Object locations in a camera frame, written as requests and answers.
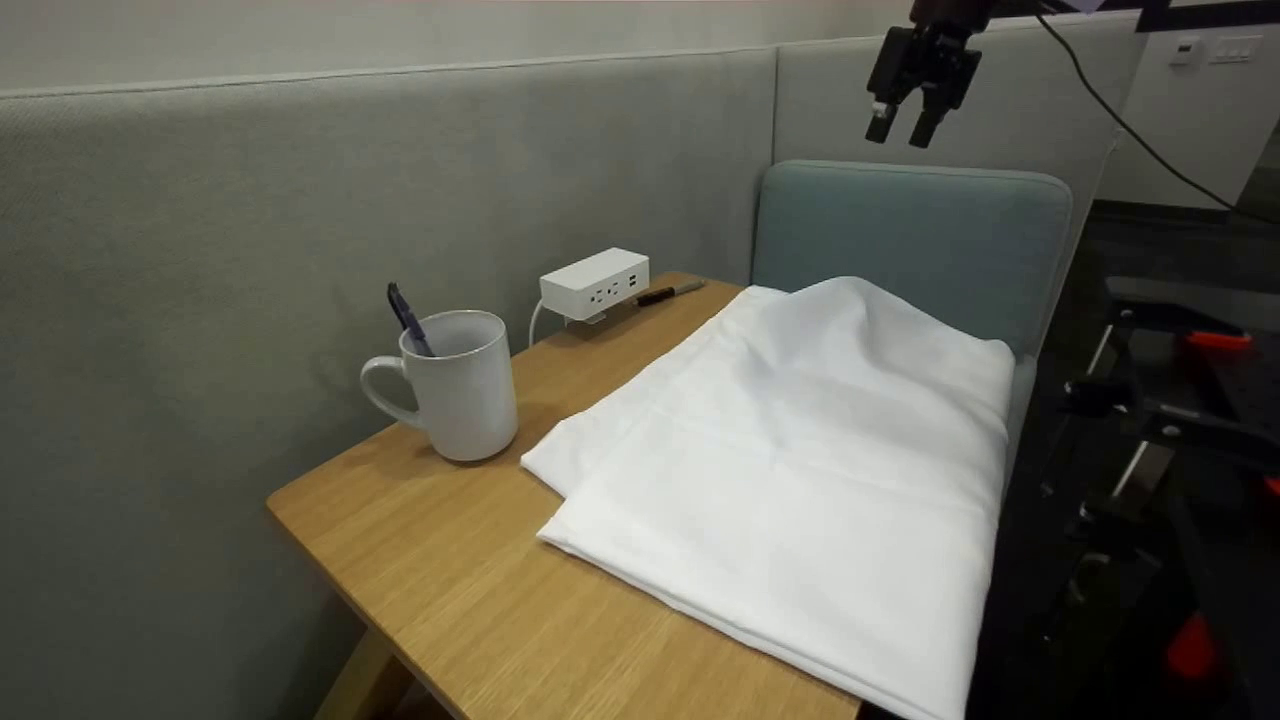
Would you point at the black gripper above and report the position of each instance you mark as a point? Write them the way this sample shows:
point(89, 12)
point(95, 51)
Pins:
point(943, 55)

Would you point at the white pillow case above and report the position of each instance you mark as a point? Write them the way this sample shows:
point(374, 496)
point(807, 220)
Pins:
point(802, 467)

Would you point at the teal upholstered chair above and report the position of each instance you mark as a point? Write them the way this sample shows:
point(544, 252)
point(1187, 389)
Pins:
point(920, 227)

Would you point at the black horizontal bar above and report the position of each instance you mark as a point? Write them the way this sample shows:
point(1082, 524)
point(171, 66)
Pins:
point(1201, 12)

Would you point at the white power socket box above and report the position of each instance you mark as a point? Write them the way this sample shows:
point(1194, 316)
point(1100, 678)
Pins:
point(594, 283)

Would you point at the white ceramic mug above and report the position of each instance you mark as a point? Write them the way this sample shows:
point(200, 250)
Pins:
point(460, 400)

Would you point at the dark pen in mug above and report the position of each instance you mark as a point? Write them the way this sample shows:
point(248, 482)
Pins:
point(404, 316)

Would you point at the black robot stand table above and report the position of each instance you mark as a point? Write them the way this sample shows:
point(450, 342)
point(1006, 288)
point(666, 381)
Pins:
point(1055, 666)

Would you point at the wooden table leg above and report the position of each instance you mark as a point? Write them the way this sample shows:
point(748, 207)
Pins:
point(358, 681)

